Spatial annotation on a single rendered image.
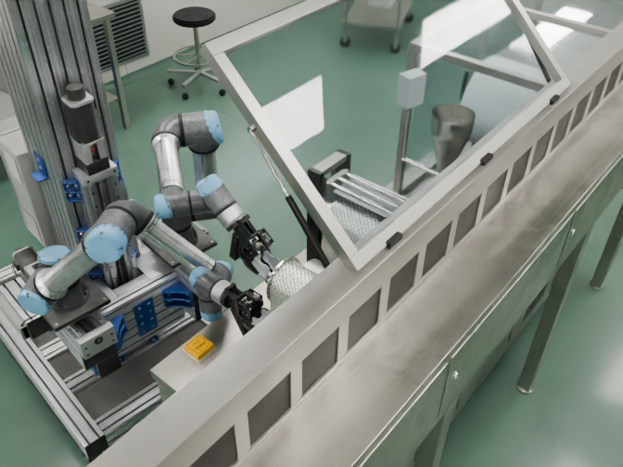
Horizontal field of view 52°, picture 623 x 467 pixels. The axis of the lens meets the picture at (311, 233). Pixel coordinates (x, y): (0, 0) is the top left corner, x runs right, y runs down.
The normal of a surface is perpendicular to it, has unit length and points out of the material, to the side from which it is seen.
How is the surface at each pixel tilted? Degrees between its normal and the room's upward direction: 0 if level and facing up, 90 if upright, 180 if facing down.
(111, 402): 0
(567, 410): 0
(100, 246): 85
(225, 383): 0
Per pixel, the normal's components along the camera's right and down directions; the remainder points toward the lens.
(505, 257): 0.01, -0.77
